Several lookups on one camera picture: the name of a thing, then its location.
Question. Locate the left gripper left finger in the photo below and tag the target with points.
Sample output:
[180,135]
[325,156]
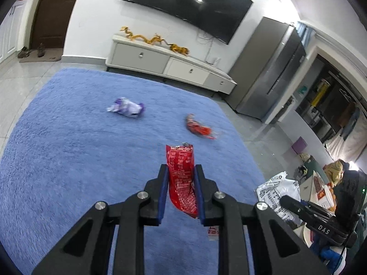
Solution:
[110,236]

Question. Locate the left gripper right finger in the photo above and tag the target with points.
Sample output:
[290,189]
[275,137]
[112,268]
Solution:
[253,239]

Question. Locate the white printed plastic bag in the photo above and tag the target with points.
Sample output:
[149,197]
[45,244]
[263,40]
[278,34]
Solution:
[273,189]

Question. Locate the red printed wrapper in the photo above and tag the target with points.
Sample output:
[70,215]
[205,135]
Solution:
[181,163]

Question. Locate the white rimmed trash bin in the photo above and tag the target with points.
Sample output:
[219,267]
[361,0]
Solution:
[333,256]

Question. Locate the white basket of oranges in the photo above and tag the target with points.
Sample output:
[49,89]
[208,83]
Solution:
[323,195]

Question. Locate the person in yellow jacket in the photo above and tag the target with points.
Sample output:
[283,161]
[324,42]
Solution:
[335,171]

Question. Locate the purple stool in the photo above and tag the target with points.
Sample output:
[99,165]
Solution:
[299,145]

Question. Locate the blue fuzzy blanket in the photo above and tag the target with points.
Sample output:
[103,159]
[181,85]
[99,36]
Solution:
[67,152]

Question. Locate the purple white wrapper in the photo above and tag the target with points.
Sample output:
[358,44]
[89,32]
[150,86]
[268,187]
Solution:
[127,108]

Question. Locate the red crumpled wrapper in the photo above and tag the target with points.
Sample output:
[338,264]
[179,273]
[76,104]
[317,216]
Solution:
[197,128]

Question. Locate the grey refrigerator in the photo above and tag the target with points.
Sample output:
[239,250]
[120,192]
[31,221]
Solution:
[264,68]

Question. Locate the white tv cabinet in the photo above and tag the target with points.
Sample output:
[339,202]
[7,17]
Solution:
[141,57]

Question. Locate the pair of shoes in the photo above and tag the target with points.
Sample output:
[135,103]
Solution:
[26,52]

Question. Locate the golden tiger figurine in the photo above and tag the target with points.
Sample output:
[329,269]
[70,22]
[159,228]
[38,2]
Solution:
[177,49]

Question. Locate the golden dragon figurine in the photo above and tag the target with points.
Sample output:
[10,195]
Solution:
[157,39]

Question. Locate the brown entrance door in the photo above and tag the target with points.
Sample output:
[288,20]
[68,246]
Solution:
[50,23]

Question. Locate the white wall cupboards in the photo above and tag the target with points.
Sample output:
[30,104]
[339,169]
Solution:
[10,29]

